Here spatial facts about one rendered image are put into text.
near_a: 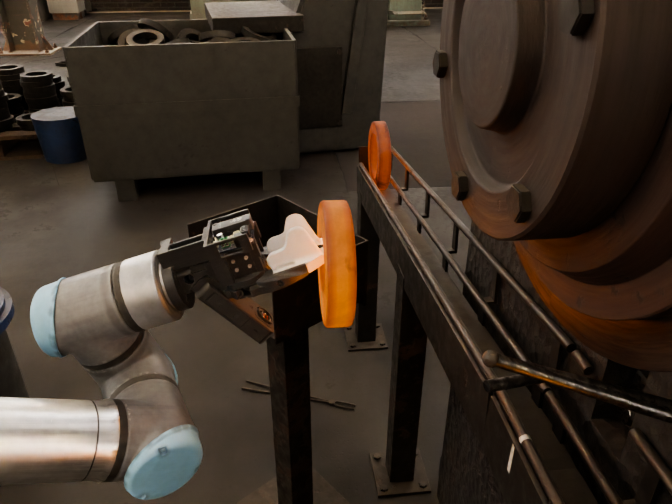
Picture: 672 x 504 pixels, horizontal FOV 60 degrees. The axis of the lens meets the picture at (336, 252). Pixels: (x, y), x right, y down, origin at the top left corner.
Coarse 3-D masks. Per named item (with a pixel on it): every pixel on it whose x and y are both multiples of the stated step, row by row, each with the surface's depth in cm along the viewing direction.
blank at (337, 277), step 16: (320, 208) 71; (336, 208) 68; (320, 224) 72; (336, 224) 66; (352, 224) 66; (336, 240) 65; (352, 240) 65; (336, 256) 64; (352, 256) 64; (320, 272) 75; (336, 272) 64; (352, 272) 64; (320, 288) 75; (336, 288) 64; (352, 288) 65; (320, 304) 76; (336, 304) 65; (352, 304) 66; (336, 320) 68; (352, 320) 68
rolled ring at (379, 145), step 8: (376, 128) 153; (384, 128) 153; (376, 136) 153; (384, 136) 151; (368, 144) 166; (376, 144) 153; (384, 144) 150; (368, 152) 167; (376, 152) 165; (384, 152) 150; (368, 160) 168; (376, 160) 166; (384, 160) 151; (376, 168) 165; (384, 168) 152; (376, 176) 156; (384, 176) 153; (376, 184) 157; (384, 184) 156
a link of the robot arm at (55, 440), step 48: (144, 384) 70; (0, 432) 55; (48, 432) 58; (96, 432) 61; (144, 432) 64; (192, 432) 67; (0, 480) 56; (48, 480) 59; (96, 480) 63; (144, 480) 63
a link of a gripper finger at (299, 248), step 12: (300, 228) 67; (288, 240) 67; (300, 240) 68; (312, 240) 68; (276, 252) 68; (288, 252) 68; (300, 252) 68; (312, 252) 69; (276, 264) 69; (288, 264) 69; (312, 264) 68
